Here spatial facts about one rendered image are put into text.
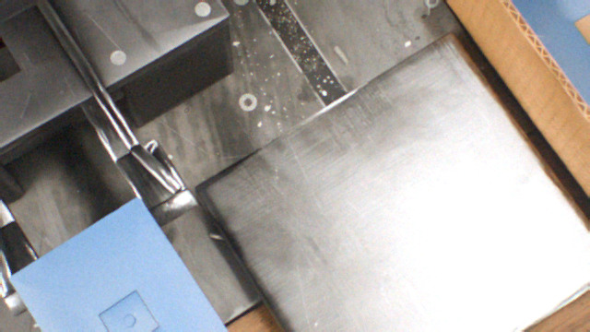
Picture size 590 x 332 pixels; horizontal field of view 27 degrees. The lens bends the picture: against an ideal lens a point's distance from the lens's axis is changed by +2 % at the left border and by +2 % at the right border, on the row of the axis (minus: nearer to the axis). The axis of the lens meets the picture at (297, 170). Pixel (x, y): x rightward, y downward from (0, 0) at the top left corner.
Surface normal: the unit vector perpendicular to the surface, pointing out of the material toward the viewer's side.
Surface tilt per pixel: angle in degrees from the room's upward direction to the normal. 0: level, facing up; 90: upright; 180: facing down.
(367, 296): 0
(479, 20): 90
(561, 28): 0
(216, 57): 90
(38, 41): 0
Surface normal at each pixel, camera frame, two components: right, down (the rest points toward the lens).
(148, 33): 0.02, -0.25
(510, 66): -0.84, 0.52
